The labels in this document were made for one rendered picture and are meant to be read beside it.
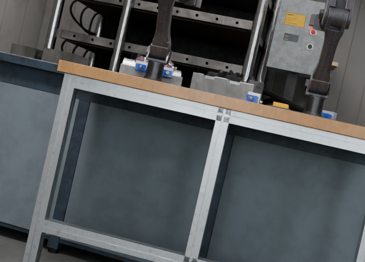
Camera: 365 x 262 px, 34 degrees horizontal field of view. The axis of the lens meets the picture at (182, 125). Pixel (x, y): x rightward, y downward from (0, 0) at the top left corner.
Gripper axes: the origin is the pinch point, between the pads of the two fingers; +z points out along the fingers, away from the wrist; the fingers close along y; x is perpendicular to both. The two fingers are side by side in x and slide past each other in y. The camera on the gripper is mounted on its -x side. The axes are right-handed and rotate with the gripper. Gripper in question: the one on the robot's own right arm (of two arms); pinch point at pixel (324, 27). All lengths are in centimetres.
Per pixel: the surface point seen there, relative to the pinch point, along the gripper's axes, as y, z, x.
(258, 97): 20.4, -21.9, 36.3
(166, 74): 58, -20, 35
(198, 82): 46, -12, 35
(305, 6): 8, 71, -25
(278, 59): 16, 73, 7
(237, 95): 28.9, -13.1, 36.7
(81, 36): 129, 77, 16
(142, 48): 92, 74, 16
